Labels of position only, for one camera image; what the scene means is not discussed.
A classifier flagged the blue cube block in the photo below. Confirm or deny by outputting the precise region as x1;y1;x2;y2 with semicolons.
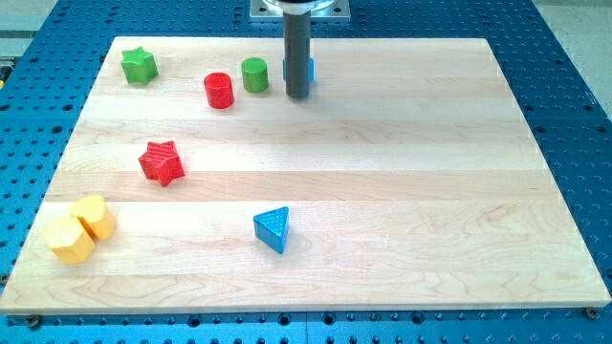
282;57;315;82

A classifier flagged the blue triangle block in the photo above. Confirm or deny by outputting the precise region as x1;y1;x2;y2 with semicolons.
253;206;290;254

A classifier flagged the light wooden board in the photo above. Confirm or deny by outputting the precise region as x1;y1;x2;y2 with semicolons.
1;36;611;314

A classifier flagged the green cylinder block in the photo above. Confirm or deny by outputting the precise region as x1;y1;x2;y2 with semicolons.
241;57;269;93

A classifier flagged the red cylinder block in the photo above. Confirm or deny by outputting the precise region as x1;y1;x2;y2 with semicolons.
204;72;234;109

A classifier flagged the red star block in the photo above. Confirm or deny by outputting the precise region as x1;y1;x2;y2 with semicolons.
138;140;186;187

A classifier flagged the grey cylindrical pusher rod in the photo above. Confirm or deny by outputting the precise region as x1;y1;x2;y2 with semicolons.
283;11;311;99

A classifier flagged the silver robot mounting plate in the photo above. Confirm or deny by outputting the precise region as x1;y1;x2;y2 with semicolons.
248;0;351;23

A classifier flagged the green star block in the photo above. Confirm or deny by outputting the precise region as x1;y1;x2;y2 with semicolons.
121;47;159;85

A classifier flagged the yellow heart block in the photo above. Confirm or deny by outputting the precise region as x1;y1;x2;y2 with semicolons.
69;195;116;240

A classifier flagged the yellow hexagon block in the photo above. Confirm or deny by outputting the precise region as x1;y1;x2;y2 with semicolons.
43;217;96;265

